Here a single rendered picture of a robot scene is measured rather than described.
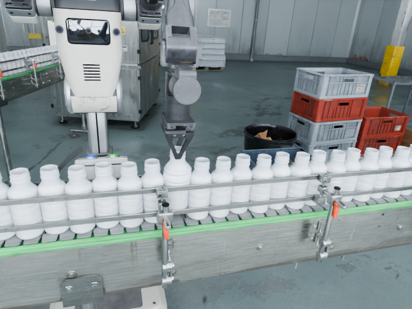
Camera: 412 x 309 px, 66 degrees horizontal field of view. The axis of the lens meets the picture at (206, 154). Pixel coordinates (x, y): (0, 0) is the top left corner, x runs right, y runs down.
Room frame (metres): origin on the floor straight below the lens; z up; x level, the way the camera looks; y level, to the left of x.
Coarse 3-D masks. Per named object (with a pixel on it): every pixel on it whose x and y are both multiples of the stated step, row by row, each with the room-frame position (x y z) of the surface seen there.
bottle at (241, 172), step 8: (240, 160) 0.75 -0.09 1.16; (248, 160) 0.76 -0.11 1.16; (232, 168) 0.77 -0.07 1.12; (240, 168) 0.75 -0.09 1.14; (248, 168) 0.76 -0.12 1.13; (240, 176) 0.74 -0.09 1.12; (248, 176) 0.74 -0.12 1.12; (232, 192) 0.75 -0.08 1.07; (240, 192) 0.74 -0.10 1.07; (248, 192) 0.75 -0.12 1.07; (232, 200) 0.74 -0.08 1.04; (240, 200) 0.74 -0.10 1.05; (248, 200) 0.76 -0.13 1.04; (232, 208) 0.74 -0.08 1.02; (240, 208) 0.74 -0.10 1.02
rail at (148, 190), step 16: (304, 176) 0.78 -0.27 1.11; (336, 176) 0.81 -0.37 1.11; (112, 192) 0.63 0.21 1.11; (128, 192) 0.64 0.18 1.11; (144, 192) 0.65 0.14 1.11; (352, 192) 0.83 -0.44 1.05; (368, 192) 0.85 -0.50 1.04; (384, 192) 0.86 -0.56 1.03; (192, 208) 0.69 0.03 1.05; (208, 208) 0.70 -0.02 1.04; (224, 208) 0.71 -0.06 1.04; (32, 224) 0.58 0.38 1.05; (48, 224) 0.59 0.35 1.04; (64, 224) 0.60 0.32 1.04
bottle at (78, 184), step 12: (72, 168) 0.65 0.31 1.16; (84, 168) 0.64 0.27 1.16; (72, 180) 0.62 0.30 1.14; (84, 180) 0.63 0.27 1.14; (72, 192) 0.61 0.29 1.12; (84, 192) 0.62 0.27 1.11; (72, 204) 0.61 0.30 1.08; (84, 204) 0.62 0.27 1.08; (72, 216) 0.61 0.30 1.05; (84, 216) 0.62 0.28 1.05; (72, 228) 0.61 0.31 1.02; (84, 228) 0.61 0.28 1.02
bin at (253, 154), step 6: (246, 150) 1.34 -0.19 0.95; (252, 150) 1.35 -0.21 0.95; (258, 150) 1.36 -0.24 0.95; (264, 150) 1.37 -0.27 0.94; (270, 150) 1.38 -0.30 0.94; (276, 150) 1.39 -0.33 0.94; (282, 150) 1.40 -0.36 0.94; (288, 150) 1.41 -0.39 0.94; (294, 150) 1.41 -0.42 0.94; (300, 150) 1.42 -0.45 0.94; (252, 156) 1.35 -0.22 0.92; (252, 162) 1.21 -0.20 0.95; (342, 258) 0.96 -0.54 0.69; (294, 264) 0.91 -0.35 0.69
